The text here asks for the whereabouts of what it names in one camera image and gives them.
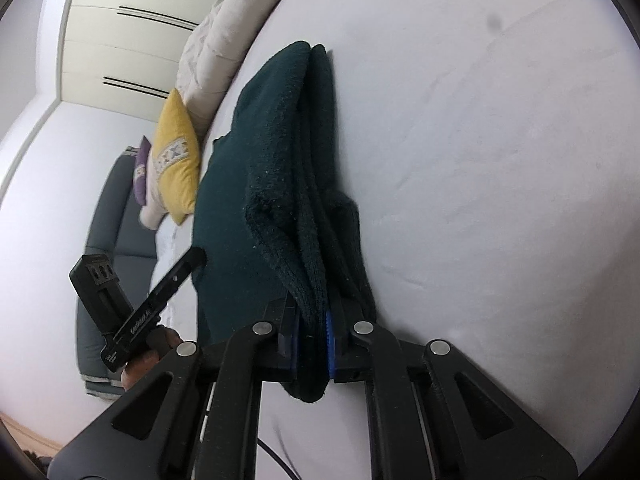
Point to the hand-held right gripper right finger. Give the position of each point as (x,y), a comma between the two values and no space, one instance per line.
(331,347)

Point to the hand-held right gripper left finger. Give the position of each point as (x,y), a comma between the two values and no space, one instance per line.
(286,342)

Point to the dark green sweater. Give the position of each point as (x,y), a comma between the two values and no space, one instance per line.
(280,175)

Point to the person's left hand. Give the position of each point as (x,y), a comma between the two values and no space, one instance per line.
(142,362)

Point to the grey bed headboard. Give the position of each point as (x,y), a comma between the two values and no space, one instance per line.
(107,230)

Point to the purple pillow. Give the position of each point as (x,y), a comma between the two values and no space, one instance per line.
(141,180)

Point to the yellow pillow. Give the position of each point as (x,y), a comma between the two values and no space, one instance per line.
(175,160)

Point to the white bed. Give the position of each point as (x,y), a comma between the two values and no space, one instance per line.
(475,160)

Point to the cream wardrobe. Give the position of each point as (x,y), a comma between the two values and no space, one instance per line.
(125,50)

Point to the beige duvet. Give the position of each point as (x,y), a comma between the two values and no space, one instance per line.
(225,35)

